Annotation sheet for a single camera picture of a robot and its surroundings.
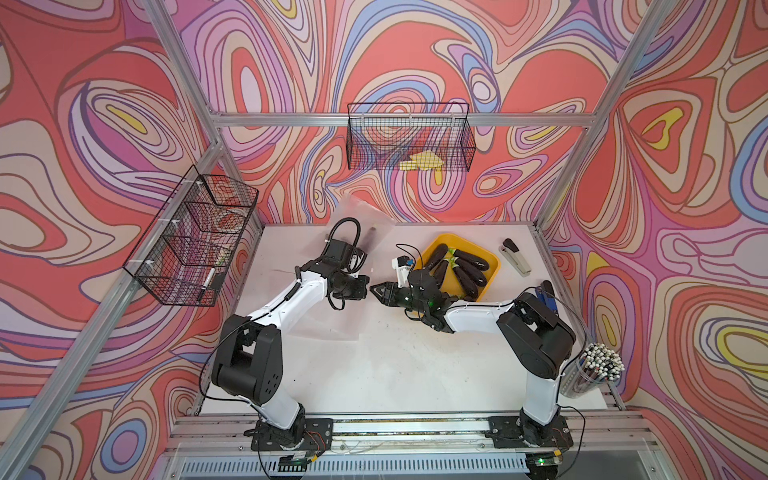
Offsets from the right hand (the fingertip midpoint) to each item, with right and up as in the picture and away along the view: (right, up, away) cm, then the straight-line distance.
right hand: (373, 296), depth 88 cm
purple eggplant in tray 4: (+32, +2, +10) cm, 33 cm away
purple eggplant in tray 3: (+36, +5, +13) cm, 38 cm away
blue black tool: (+56, 0, +7) cm, 57 cm away
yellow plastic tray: (+19, +17, +21) cm, 33 cm away
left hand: (-1, +1, 0) cm, 2 cm away
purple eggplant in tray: (+22, +12, +18) cm, 31 cm away
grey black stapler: (+49, +14, +19) cm, 55 cm away
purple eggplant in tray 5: (+23, +6, +14) cm, 27 cm away
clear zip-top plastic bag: (-1, +25, +30) cm, 39 cm away
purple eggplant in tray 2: (+35, +10, +16) cm, 40 cm away
